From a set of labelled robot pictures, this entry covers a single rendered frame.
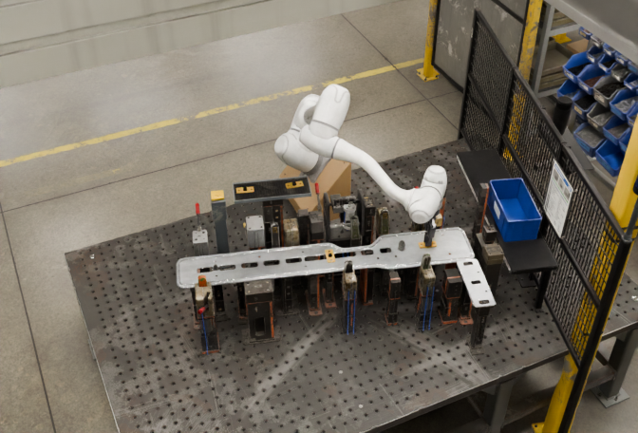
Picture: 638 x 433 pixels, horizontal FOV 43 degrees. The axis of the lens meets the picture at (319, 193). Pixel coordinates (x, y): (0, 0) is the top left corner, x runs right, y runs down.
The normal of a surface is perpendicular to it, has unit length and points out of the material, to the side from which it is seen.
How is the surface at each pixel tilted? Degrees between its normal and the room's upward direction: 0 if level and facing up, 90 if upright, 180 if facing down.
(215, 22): 90
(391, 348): 0
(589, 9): 0
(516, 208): 0
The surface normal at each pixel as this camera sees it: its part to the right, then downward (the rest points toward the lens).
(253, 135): 0.00, -0.77
